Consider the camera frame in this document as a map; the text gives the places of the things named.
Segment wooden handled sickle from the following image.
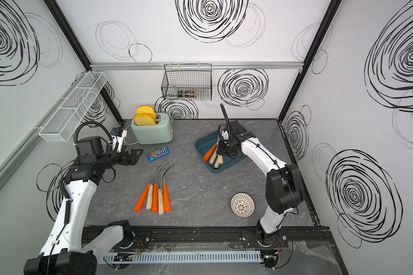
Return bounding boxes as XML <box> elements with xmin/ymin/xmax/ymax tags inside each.
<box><xmin>209</xmin><ymin>150</ymin><xmax>218</xmax><ymax>165</ymax></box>

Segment orange handled sickle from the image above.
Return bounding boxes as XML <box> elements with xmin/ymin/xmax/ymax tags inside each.
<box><xmin>203</xmin><ymin>143</ymin><xmax>217</xmax><ymax>162</ymax></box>

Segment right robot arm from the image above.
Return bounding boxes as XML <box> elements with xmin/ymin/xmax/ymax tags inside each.
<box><xmin>217</xmin><ymin>121</ymin><xmax>303</xmax><ymax>246</ymax></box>

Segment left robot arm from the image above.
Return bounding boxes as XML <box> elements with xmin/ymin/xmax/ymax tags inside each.
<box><xmin>24</xmin><ymin>121</ymin><xmax>143</xmax><ymax>275</ymax></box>

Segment teal plastic storage box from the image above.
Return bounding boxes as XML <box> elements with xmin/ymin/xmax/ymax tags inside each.
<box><xmin>195</xmin><ymin>130</ymin><xmax>247</xmax><ymax>174</ymax></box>

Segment blue candy packet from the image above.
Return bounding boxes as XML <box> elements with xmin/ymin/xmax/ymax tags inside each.
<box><xmin>147</xmin><ymin>147</ymin><xmax>170</xmax><ymax>162</ymax></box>

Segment mint green toaster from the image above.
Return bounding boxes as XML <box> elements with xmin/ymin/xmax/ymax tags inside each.
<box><xmin>131</xmin><ymin>113</ymin><xmax>174</xmax><ymax>145</ymax></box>

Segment front toast slice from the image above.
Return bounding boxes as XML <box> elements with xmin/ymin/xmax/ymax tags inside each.
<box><xmin>134</xmin><ymin>113</ymin><xmax>156</xmax><ymax>126</ymax></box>

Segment toast slice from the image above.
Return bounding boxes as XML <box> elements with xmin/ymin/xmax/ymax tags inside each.
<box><xmin>134</xmin><ymin>113</ymin><xmax>156</xmax><ymax>126</ymax></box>
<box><xmin>135</xmin><ymin>105</ymin><xmax>157</xmax><ymax>119</ymax></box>

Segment rear toast slice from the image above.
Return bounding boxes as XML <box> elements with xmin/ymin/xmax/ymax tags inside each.
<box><xmin>135</xmin><ymin>105</ymin><xmax>157</xmax><ymax>119</ymax></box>

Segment orange sickle far left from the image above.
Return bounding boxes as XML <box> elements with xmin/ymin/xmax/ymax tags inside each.
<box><xmin>134</xmin><ymin>183</ymin><xmax>150</xmax><ymax>212</ymax></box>

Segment white round strainer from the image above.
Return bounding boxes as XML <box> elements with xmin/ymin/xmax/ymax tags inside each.
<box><xmin>230</xmin><ymin>193</ymin><xmax>255</xmax><ymax>218</ymax></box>

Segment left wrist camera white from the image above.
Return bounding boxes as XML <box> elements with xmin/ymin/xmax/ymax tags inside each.
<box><xmin>110</xmin><ymin>128</ymin><xmax>127</xmax><ymax>153</ymax></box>

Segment white toaster cord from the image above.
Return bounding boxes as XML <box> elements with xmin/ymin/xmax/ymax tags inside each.
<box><xmin>123</xmin><ymin>124</ymin><xmax>139</xmax><ymax>146</ymax></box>

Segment jar in wire basket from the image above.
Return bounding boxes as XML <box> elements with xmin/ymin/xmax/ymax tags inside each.
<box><xmin>177</xmin><ymin>90</ymin><xmax>198</xmax><ymax>98</ymax></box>

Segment white wire wall shelf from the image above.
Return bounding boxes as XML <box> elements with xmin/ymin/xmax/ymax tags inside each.
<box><xmin>39</xmin><ymin>72</ymin><xmax>107</xmax><ymax>142</ymax></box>

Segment black wire wall basket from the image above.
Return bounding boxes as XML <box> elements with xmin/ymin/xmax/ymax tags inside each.
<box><xmin>161</xmin><ymin>63</ymin><xmax>213</xmax><ymax>101</ymax></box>

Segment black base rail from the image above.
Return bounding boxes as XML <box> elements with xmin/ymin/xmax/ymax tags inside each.
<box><xmin>80</xmin><ymin>225</ymin><xmax>335</xmax><ymax>249</ymax></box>

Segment grey slotted cable duct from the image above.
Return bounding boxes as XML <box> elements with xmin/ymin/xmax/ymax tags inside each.
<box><xmin>102</xmin><ymin>251</ymin><xmax>263</xmax><ymax>265</ymax></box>

